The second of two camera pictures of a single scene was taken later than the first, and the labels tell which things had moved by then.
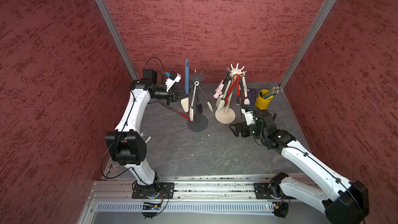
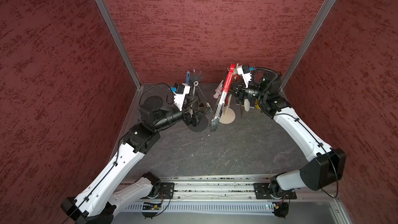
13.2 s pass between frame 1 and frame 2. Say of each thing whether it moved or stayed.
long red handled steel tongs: moved
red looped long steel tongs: moved
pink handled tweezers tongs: stayed
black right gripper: moved
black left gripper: moved
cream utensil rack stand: stayed
